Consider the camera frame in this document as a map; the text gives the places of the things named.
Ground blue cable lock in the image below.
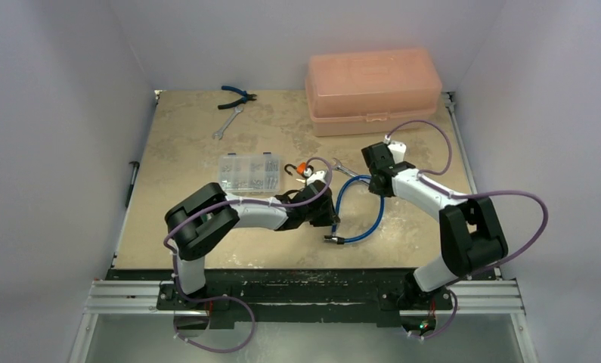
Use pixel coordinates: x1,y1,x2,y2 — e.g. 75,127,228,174
323,175,386,246

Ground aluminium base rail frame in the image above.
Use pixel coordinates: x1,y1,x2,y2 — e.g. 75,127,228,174
72,90,536,362

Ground large chrome open-end wrench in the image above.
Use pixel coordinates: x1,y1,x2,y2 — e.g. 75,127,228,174
332,158,359,178

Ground blue black handled pliers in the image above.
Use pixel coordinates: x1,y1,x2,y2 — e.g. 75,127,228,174
216,85,258,110

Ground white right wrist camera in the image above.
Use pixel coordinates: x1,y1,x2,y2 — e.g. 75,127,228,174
387,141,407,163

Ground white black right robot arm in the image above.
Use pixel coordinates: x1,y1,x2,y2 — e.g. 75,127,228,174
361,142,509,308

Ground pink plastic toolbox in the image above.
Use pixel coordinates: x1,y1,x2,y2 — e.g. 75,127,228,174
305,48,442,137

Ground clear plastic screw organizer box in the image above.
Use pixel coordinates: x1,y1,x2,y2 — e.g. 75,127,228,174
218,152,281,194

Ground black hammer beside table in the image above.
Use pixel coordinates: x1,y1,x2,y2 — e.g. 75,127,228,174
125,160,140,208

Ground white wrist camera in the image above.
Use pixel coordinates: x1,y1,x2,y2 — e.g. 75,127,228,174
305,169,330,186
387,141,407,163

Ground small silver open-end wrench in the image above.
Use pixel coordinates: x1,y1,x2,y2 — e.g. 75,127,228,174
212,106,243,140

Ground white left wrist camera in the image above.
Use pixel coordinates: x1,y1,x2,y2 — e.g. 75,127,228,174
305,169,330,186

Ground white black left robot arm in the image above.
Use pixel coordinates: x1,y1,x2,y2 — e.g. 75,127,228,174
165,179,340,309

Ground orange black padlock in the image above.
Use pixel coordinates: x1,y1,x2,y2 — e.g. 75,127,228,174
283,162,314,179

